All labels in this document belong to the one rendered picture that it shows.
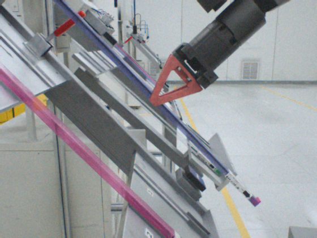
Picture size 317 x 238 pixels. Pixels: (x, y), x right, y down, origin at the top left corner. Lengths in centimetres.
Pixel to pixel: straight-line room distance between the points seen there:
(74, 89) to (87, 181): 96
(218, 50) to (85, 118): 27
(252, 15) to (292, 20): 824
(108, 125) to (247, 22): 30
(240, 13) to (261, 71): 801
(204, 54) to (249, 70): 792
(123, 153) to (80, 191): 96
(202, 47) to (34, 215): 135
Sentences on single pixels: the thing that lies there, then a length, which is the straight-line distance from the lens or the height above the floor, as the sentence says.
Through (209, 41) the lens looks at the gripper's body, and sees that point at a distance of 45.
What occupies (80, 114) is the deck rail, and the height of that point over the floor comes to 93.
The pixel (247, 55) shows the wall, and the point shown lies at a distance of 832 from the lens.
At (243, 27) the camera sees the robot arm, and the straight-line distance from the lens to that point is 46.
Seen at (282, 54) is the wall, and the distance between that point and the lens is 863.
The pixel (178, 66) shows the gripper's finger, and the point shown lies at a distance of 45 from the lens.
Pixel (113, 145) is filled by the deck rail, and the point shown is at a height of 87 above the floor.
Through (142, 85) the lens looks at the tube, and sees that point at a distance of 47.
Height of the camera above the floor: 106
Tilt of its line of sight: 14 degrees down
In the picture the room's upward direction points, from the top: straight up
